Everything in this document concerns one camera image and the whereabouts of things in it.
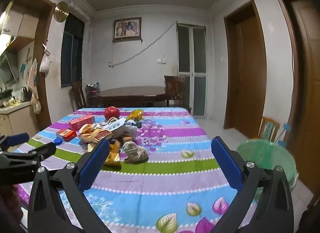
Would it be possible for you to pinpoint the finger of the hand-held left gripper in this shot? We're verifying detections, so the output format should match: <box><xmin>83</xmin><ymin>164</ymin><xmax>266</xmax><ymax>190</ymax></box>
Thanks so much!
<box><xmin>0</xmin><ymin>133</ymin><xmax>30</xmax><ymax>151</ymax></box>
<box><xmin>0</xmin><ymin>142</ymin><xmax>57</xmax><ymax>166</ymax></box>

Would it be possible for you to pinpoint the gold foil packet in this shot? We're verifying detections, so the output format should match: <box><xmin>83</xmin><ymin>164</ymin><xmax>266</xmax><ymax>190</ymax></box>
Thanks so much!
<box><xmin>105</xmin><ymin>140</ymin><xmax>122</xmax><ymax>167</ymax></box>

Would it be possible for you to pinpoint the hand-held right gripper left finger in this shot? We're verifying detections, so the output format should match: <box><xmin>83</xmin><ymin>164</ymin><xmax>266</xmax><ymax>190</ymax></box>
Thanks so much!
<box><xmin>28</xmin><ymin>139</ymin><xmax>110</xmax><ymax>233</ymax></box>

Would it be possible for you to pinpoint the orange biscuit packet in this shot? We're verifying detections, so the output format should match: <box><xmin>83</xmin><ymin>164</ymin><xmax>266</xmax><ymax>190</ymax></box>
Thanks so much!
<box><xmin>80</xmin><ymin>129</ymin><xmax>112</xmax><ymax>144</ymax></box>

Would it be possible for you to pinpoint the range hood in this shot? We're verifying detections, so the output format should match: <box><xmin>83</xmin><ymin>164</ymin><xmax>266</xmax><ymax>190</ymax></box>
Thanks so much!
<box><xmin>0</xmin><ymin>35</ymin><xmax>19</xmax><ymax>86</ymax></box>

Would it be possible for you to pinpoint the red apple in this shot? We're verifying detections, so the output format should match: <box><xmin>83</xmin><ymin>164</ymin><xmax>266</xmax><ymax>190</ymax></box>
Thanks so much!
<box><xmin>104</xmin><ymin>106</ymin><xmax>120</xmax><ymax>121</ymax></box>

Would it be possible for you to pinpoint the kitchen wall cabinet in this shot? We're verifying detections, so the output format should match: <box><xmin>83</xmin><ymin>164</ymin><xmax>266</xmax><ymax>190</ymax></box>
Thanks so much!
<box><xmin>0</xmin><ymin>1</ymin><xmax>40</xmax><ymax>53</ymax></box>

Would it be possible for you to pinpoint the green lined trash bin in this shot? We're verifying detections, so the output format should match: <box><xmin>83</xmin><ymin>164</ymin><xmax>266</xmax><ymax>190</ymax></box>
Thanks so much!
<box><xmin>236</xmin><ymin>139</ymin><xmax>299</xmax><ymax>205</ymax></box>

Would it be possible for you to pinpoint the glass balcony door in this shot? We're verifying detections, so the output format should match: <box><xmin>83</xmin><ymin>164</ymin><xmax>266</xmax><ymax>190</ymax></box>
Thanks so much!
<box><xmin>176</xmin><ymin>23</ymin><xmax>208</xmax><ymax>117</ymax></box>

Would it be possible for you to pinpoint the yellow snack wrapper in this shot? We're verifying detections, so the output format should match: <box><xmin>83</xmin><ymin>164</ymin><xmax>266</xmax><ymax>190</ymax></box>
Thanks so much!
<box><xmin>126</xmin><ymin>109</ymin><xmax>145</xmax><ymax>121</ymax></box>

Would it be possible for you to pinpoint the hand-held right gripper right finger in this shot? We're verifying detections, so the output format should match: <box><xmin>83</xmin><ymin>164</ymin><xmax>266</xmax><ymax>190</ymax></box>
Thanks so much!
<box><xmin>211</xmin><ymin>136</ymin><xmax>294</xmax><ymax>233</ymax></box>

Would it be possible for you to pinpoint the framed wall picture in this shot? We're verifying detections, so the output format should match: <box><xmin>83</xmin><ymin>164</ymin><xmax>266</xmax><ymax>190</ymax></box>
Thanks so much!
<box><xmin>112</xmin><ymin>17</ymin><xmax>142</xmax><ymax>43</ymax></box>

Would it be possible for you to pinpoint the gold round wall plate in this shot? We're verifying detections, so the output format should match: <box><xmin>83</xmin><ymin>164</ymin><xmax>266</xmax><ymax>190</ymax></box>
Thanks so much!
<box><xmin>54</xmin><ymin>1</ymin><xmax>70</xmax><ymax>23</ymax></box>

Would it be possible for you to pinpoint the dark window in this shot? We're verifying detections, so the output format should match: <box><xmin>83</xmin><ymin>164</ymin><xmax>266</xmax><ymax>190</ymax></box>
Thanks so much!
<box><xmin>61</xmin><ymin>12</ymin><xmax>85</xmax><ymax>88</ymax></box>

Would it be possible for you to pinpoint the ball of twine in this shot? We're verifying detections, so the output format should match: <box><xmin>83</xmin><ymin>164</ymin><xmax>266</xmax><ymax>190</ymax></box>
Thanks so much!
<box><xmin>122</xmin><ymin>141</ymin><xmax>149</xmax><ymax>163</ymax></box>

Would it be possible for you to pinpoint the small wooden chair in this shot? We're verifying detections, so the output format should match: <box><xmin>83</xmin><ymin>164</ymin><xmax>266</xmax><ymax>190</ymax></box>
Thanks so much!
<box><xmin>257</xmin><ymin>116</ymin><xmax>280</xmax><ymax>142</ymax></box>

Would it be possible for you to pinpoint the small red box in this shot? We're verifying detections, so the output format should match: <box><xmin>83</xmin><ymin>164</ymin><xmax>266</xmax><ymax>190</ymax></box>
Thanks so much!
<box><xmin>56</xmin><ymin>129</ymin><xmax>77</xmax><ymax>141</ymax></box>

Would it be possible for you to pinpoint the dark wooden chair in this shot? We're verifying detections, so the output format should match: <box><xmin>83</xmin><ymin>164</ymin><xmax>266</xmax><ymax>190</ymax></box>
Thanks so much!
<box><xmin>72</xmin><ymin>81</ymin><xmax>87</xmax><ymax>109</ymax></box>
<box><xmin>164</xmin><ymin>74</ymin><xmax>192</xmax><ymax>113</ymax></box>

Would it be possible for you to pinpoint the orange white snack wrapper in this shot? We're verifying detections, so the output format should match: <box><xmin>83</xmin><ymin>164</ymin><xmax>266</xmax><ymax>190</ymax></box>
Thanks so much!
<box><xmin>79</xmin><ymin>123</ymin><xmax>97</xmax><ymax>134</ymax></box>

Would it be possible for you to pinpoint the metal kettle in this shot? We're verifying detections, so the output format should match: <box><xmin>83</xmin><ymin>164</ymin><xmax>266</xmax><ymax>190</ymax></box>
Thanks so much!
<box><xmin>20</xmin><ymin>86</ymin><xmax>32</xmax><ymax>102</ymax></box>

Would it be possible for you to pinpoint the striped floral tablecloth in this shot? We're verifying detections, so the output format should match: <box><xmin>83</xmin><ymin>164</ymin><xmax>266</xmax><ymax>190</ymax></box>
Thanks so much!
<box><xmin>12</xmin><ymin>106</ymin><xmax>258</xmax><ymax>233</ymax></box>

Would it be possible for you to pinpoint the wall cable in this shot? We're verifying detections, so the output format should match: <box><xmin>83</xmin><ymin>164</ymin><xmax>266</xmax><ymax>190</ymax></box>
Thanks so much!
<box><xmin>109</xmin><ymin>21</ymin><xmax>178</xmax><ymax>68</ymax></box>

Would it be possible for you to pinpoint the brown wooden door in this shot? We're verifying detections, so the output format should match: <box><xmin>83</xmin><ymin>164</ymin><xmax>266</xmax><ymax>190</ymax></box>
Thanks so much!
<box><xmin>272</xmin><ymin>0</ymin><xmax>320</xmax><ymax>193</ymax></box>
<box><xmin>224</xmin><ymin>0</ymin><xmax>267</xmax><ymax>136</ymax></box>

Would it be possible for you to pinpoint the white printed paper strip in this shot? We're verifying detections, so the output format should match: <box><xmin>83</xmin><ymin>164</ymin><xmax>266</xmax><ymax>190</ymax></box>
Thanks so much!
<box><xmin>101</xmin><ymin>118</ymin><xmax>125</xmax><ymax>131</ymax></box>

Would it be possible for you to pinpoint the hanging beige cloth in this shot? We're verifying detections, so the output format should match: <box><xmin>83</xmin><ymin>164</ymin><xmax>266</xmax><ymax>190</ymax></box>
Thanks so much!
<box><xmin>27</xmin><ymin>58</ymin><xmax>42</xmax><ymax>114</ymax></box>

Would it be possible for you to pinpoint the dark wooden dining table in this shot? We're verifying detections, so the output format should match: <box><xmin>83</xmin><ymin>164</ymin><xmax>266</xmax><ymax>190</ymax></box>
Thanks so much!
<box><xmin>96</xmin><ymin>86</ymin><xmax>173</xmax><ymax>108</ymax></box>

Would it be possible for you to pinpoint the hanging white plastic bag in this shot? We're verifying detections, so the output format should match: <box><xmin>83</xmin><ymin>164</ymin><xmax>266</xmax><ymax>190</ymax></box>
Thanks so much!
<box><xmin>39</xmin><ymin>40</ymin><xmax>51</xmax><ymax>73</ymax></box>

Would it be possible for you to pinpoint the kitchen counter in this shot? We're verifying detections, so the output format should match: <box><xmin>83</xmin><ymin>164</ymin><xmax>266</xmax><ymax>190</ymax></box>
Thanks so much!
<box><xmin>0</xmin><ymin>103</ymin><xmax>34</xmax><ymax>136</ymax></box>

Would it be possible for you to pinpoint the red carton box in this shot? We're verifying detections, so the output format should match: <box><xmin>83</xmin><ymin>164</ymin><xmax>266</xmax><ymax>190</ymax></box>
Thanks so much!
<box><xmin>69</xmin><ymin>115</ymin><xmax>95</xmax><ymax>131</ymax></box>

